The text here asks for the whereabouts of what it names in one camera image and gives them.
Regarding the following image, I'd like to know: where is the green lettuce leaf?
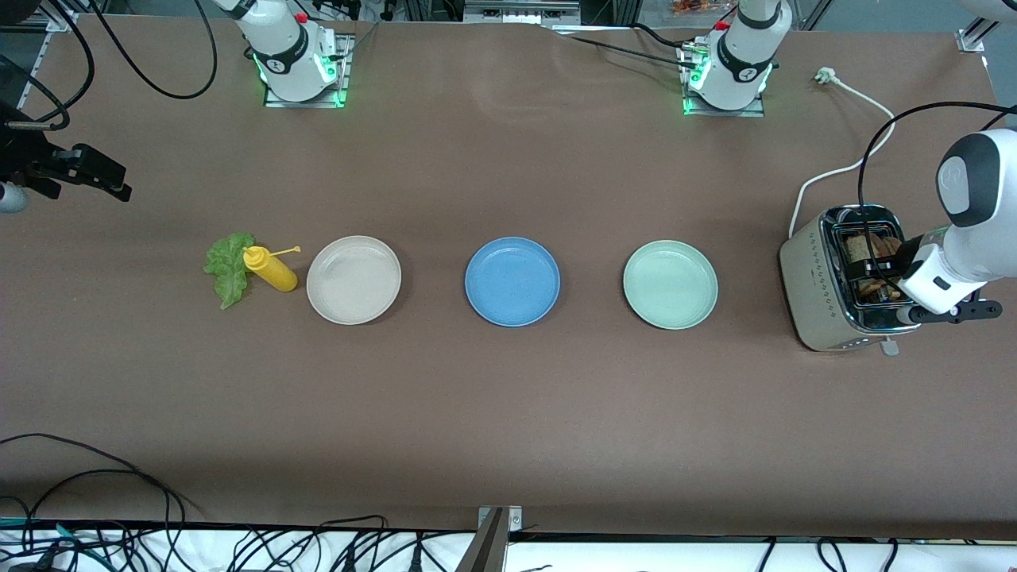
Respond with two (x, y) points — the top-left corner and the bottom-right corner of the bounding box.
(203, 231), (257, 311)

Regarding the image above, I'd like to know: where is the yellow mustard squeeze bottle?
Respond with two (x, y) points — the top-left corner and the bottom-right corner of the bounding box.
(242, 245), (303, 293)

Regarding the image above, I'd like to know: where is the green plate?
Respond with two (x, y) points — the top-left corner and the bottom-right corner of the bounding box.
(622, 240), (720, 330)

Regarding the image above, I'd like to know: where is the beige plate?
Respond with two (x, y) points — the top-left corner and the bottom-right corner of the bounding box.
(306, 235), (403, 326)

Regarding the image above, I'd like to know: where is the blue plate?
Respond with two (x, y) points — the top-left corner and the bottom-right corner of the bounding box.
(464, 237), (562, 328)

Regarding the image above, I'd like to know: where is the chrome and beige toaster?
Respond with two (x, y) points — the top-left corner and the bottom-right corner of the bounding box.
(779, 204), (928, 357)

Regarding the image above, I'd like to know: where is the grey metal box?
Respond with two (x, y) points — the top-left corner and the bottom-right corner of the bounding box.
(463, 0), (581, 25)

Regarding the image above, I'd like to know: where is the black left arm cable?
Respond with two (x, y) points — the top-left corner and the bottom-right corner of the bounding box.
(857, 102), (1017, 275)

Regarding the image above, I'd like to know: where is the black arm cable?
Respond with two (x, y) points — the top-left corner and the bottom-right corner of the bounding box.
(0, 0), (219, 132)
(857, 102), (1017, 275)

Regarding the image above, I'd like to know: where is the aluminium side rail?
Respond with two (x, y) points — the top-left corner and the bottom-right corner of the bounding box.
(14, 30), (50, 112)

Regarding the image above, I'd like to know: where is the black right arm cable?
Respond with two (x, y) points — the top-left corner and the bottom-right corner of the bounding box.
(0, 0), (219, 132)

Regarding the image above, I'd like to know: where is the white toaster power cable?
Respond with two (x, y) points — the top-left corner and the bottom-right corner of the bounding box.
(788, 67), (897, 239)

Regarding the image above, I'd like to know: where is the aluminium frame strut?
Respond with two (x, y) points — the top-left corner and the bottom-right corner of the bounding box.
(963, 0), (1017, 44)

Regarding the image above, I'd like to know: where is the long black cable loop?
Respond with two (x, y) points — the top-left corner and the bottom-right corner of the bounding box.
(0, 433), (199, 525)

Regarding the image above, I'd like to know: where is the thin black base cable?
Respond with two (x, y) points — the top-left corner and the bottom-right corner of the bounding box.
(544, 22), (700, 72)

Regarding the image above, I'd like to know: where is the aluminium frame profile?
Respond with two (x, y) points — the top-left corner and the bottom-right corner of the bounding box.
(454, 505), (525, 572)

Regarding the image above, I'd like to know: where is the black cable tangle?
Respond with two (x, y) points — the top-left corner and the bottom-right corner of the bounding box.
(0, 469), (446, 572)

